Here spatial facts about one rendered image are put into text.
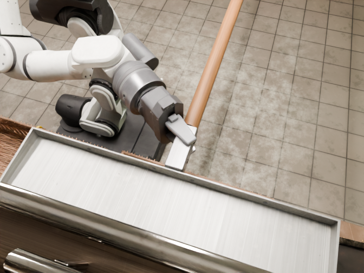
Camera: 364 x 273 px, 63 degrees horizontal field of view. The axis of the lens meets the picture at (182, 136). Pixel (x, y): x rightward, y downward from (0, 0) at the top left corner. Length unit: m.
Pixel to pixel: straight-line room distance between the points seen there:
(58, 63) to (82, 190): 0.30
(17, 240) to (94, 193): 0.26
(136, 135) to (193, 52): 0.95
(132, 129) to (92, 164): 1.24
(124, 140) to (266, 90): 1.09
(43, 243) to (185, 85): 1.97
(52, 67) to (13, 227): 0.47
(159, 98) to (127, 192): 0.18
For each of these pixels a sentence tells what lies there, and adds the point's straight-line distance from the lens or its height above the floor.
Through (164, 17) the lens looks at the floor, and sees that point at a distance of 2.74.
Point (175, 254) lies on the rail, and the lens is 0.24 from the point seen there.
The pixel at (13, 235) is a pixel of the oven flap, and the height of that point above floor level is 1.41.
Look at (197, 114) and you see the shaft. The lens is 0.56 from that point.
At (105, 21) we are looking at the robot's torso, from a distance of 1.14.
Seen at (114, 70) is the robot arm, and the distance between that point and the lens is 0.63.
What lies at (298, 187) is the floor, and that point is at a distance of 1.91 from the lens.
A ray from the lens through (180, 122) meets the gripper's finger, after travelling 0.53.
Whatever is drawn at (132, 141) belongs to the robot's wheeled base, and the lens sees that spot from 1.74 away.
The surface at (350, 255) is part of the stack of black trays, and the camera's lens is 0.96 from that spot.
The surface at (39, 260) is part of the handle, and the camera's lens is 0.23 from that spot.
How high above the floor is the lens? 1.67
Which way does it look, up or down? 59 degrees down
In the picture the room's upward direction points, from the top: straight up
